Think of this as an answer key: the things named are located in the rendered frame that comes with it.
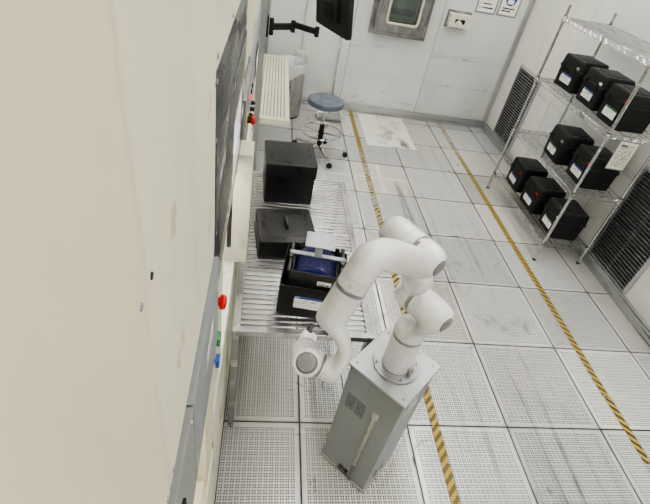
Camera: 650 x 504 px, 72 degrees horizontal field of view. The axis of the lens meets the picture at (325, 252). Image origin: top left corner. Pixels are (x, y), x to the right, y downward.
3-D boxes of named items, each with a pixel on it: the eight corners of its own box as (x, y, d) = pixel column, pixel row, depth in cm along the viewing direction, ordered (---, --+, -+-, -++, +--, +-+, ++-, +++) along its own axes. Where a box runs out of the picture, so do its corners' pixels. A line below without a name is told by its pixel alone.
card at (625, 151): (624, 172, 338) (645, 139, 321) (603, 169, 335) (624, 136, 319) (621, 170, 340) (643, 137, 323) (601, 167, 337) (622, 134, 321)
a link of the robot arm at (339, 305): (386, 300, 129) (334, 375, 139) (338, 272, 128) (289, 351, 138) (387, 314, 121) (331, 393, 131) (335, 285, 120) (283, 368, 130)
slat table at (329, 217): (341, 429, 241) (374, 338, 193) (227, 427, 232) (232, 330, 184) (325, 267, 340) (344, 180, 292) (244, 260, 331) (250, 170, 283)
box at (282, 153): (311, 205, 264) (318, 167, 248) (262, 202, 258) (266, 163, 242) (306, 179, 285) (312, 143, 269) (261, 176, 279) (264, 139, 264)
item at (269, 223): (316, 258, 228) (320, 238, 219) (257, 258, 220) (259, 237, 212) (307, 223, 249) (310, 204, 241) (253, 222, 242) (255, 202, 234)
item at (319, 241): (280, 306, 198) (288, 251, 178) (286, 275, 213) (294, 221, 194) (335, 315, 199) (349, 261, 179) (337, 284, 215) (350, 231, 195)
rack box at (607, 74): (570, 96, 376) (587, 64, 359) (601, 101, 380) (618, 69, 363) (588, 111, 353) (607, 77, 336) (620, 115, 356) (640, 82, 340)
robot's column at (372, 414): (394, 454, 235) (441, 366, 187) (362, 494, 217) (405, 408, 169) (352, 418, 247) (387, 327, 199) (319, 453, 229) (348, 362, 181)
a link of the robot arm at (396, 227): (420, 329, 163) (391, 300, 172) (445, 308, 165) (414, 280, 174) (405, 258, 122) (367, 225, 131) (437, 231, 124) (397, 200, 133)
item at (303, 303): (275, 312, 195) (279, 284, 184) (284, 270, 217) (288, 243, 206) (338, 323, 196) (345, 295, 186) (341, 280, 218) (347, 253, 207)
